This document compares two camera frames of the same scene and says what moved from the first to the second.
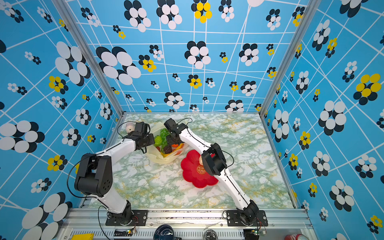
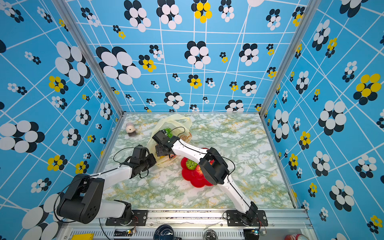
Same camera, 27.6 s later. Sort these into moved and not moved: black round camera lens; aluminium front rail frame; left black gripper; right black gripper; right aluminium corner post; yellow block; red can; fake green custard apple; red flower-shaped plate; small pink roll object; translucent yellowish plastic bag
Moved: left black gripper; fake green custard apple; translucent yellowish plastic bag; right black gripper
Not moved: aluminium front rail frame; red flower-shaped plate; yellow block; small pink roll object; black round camera lens; red can; right aluminium corner post
